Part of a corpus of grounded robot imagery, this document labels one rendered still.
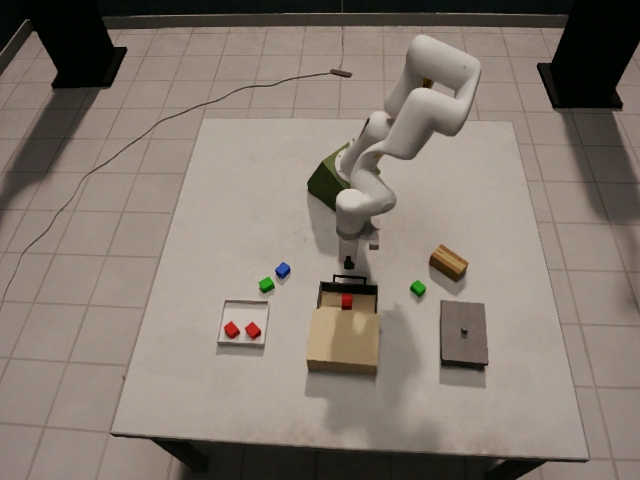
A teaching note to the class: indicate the red block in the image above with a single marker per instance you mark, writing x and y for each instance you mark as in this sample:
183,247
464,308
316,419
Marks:
231,329
253,330
347,301

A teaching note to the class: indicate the small blue block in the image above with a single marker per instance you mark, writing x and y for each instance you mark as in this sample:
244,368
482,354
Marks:
282,270

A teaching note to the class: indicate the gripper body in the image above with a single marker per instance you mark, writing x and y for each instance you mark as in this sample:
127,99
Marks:
348,248

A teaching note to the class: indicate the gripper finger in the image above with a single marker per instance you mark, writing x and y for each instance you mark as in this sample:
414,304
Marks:
348,264

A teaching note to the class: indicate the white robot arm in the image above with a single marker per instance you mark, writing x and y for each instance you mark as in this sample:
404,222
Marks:
404,131

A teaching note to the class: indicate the light wooden cabinet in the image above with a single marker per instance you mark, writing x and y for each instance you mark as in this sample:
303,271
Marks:
344,340

